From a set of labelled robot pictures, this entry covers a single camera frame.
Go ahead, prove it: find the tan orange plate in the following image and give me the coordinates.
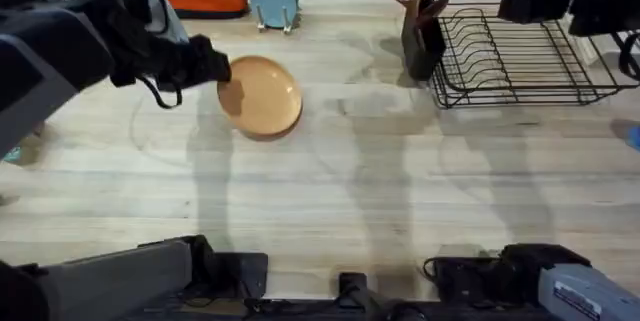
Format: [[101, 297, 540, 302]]
[[216, 55, 304, 142]]

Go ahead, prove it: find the light blue plate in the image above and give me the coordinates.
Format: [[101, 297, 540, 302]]
[[248, 0, 299, 30]]

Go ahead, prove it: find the small peg rack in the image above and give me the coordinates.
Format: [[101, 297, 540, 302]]
[[254, 4, 297, 36]]

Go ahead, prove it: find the dark wooden utensil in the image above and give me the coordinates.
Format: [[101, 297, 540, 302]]
[[418, 0, 451, 28]]

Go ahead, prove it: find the black utensil holder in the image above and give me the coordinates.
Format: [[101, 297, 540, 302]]
[[402, 0, 448, 82]]

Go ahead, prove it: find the teal object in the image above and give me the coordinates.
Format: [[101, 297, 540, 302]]
[[1, 145, 23, 165]]

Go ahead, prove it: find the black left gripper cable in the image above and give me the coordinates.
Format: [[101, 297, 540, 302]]
[[136, 74, 184, 111]]

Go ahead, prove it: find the black wire dish rack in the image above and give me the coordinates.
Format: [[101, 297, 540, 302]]
[[428, 7, 640, 110]]

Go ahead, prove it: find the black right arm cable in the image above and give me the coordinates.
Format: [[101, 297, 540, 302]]
[[610, 30, 640, 83]]

